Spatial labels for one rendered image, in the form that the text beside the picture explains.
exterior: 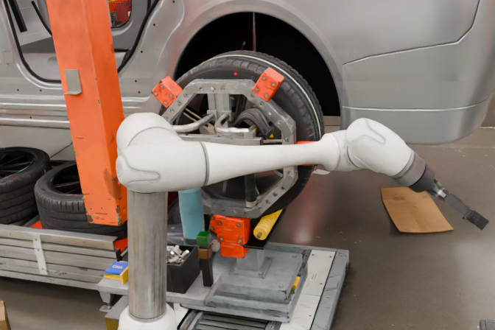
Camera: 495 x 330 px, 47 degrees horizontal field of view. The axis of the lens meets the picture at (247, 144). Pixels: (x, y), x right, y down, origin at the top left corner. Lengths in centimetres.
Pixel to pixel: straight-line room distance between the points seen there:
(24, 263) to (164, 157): 186
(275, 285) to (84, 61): 119
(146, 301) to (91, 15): 112
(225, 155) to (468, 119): 144
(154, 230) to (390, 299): 157
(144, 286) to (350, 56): 132
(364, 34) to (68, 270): 170
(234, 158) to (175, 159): 14
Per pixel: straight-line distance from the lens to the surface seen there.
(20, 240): 292
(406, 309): 272
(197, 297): 203
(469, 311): 276
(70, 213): 280
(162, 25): 264
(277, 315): 246
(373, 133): 140
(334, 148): 151
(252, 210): 219
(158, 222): 143
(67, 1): 221
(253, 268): 252
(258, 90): 201
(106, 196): 238
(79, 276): 281
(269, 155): 130
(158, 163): 119
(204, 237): 195
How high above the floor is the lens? 160
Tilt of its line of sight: 20 degrees down
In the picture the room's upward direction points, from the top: 4 degrees counter-clockwise
